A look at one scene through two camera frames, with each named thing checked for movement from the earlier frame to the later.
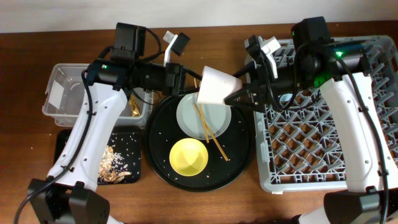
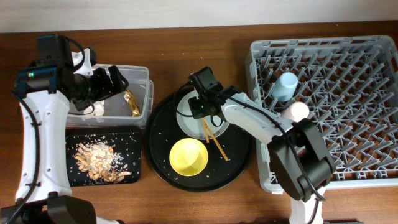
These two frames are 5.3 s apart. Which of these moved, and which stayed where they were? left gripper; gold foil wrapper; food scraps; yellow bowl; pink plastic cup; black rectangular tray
Moved: left gripper; pink plastic cup
Stayed: food scraps; yellow bowl; gold foil wrapper; black rectangular tray
